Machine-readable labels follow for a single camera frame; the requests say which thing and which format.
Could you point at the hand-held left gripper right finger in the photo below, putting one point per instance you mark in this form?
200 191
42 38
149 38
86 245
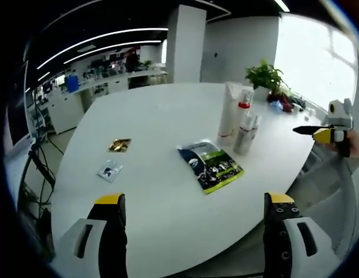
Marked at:
275 246

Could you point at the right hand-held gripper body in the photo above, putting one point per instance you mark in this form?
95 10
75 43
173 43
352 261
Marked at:
340 116

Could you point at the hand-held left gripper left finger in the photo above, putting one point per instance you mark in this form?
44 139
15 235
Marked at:
109 246

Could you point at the small white skincare bottle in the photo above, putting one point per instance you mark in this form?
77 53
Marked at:
257 124
243 139

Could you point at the white pump bottle red collar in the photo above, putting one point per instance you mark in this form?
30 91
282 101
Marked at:
244 101

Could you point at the small silver skincare sachet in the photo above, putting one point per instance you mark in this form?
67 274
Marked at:
109 171

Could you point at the large white skincare tube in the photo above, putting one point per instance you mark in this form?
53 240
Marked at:
228 116

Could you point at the green black skincare packet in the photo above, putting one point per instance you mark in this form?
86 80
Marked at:
214 168

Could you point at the gold skincare sachet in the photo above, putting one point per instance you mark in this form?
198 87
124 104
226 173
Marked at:
119 144

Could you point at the person's right hand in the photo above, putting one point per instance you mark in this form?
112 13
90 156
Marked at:
357 144

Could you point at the black pouch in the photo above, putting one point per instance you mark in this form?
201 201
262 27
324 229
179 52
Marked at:
297 102

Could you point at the blue face mask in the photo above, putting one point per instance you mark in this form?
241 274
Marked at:
275 106

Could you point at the grey chair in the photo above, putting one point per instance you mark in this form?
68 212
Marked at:
327 197

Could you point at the green potted plant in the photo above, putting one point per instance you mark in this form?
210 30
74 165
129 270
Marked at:
264 76

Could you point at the black tripod stand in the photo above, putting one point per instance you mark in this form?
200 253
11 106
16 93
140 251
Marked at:
41 168

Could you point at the white office counter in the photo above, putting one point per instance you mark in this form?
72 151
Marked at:
63 116

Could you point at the blue bin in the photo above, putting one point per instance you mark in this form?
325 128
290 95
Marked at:
72 83

